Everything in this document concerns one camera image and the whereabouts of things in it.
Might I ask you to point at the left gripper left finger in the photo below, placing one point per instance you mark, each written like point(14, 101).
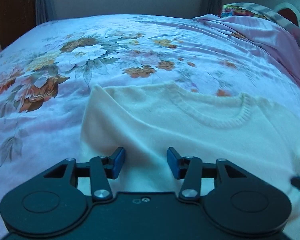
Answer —
point(101, 170)

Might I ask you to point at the floral pink bed sheet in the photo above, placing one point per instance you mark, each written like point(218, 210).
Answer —
point(47, 75)

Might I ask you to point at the red white headboard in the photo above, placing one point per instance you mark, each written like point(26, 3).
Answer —
point(289, 12)

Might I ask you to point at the left teal curtain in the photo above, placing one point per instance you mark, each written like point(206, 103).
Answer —
point(45, 11)

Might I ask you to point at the pink blanket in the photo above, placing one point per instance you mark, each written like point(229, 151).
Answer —
point(280, 43)

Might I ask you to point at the striped floral pillow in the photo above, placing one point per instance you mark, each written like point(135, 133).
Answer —
point(256, 10)

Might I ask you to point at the dark wooden door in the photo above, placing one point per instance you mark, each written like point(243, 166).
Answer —
point(17, 17)

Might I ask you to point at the cream knit sweater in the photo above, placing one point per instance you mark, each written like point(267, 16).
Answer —
point(259, 135)

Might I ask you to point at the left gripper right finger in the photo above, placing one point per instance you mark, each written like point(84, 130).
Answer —
point(190, 170)

